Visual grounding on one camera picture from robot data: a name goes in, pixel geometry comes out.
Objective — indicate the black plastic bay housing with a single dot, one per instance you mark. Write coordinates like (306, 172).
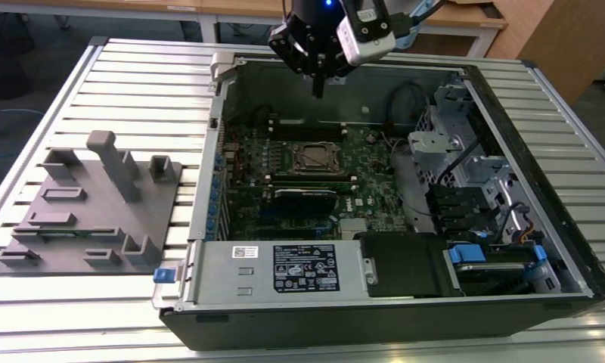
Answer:
(458, 208)

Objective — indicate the grey parts rack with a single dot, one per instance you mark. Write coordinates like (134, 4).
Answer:
(105, 211)

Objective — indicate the white certification label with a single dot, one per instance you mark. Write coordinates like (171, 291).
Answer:
(337, 81)

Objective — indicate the wooden white-framed desk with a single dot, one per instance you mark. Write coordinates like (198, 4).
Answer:
(79, 4)
(463, 20)

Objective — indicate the wooden cabinet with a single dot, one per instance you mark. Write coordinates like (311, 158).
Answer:
(559, 38)

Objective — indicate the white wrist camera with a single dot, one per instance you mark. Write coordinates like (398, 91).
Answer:
(370, 49)

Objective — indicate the silver chipset heatsink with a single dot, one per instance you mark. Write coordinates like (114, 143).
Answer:
(354, 225)

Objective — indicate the green motherboard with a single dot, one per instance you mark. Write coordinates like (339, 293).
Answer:
(382, 189)

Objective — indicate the blue disk carrier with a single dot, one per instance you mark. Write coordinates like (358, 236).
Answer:
(466, 254)

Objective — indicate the black office chair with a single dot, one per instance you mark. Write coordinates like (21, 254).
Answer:
(5, 75)

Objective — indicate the black open PC case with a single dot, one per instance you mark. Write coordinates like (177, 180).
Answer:
(331, 329)

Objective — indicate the silver CPU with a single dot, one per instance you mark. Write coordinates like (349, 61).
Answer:
(318, 156)

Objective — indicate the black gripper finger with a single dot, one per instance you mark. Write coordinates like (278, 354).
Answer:
(321, 81)
(314, 81)

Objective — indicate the green RAM stick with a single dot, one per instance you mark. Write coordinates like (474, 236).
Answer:
(62, 233)

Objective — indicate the black graphics card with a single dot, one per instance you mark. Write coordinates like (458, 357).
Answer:
(305, 206)

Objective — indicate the silver drive bay bracket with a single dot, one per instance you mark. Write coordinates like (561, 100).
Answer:
(433, 143)

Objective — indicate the CPU socket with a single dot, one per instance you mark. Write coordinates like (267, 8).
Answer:
(317, 172)

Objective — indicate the silver power supply unit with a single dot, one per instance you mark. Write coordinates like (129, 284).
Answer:
(215, 280)

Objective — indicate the blue plastic clip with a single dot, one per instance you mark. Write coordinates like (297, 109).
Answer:
(539, 253)

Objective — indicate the blue case latch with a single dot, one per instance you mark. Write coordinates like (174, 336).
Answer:
(163, 276)

